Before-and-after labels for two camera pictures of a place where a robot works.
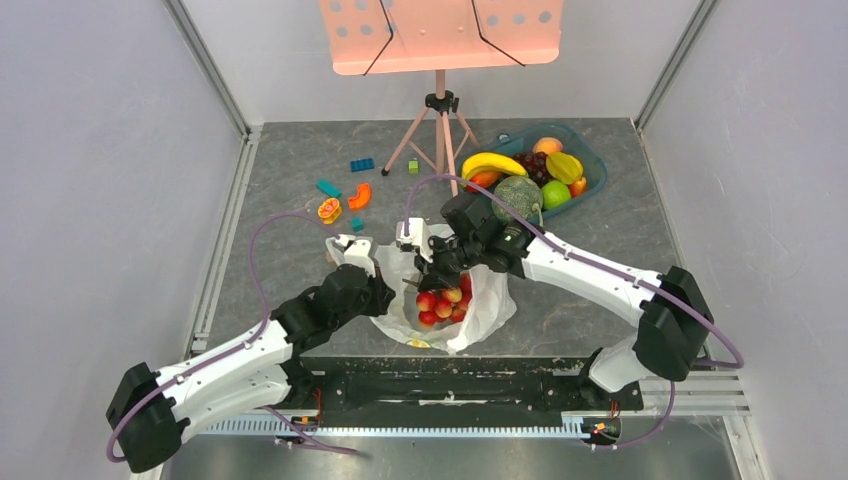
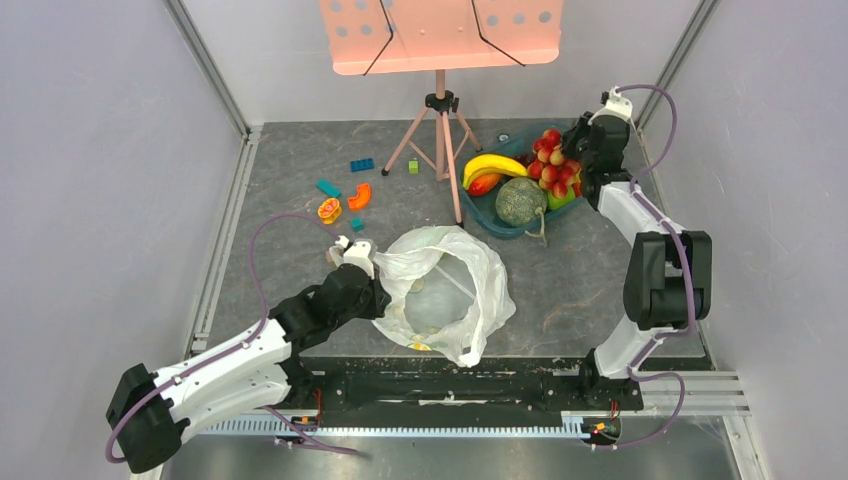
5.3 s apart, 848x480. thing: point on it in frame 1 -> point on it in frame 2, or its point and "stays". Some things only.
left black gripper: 382,297 stays
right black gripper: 436,259 -> 582,147
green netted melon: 522,194 stays
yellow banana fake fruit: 490,162 stays
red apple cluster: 447,304 -> 552,170
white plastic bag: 493,302 stays
